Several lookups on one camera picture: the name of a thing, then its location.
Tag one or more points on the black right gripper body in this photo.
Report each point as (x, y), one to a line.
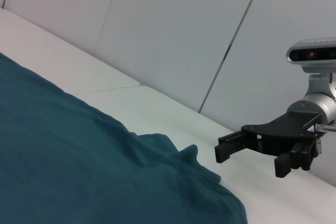
(286, 129)

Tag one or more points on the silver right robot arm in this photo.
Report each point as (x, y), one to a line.
(323, 103)

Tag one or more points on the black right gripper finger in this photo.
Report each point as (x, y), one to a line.
(282, 166)
(223, 153)

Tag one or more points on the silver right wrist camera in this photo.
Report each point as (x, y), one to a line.
(309, 56)

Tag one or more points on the teal blue t-shirt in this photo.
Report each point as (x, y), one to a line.
(78, 155)

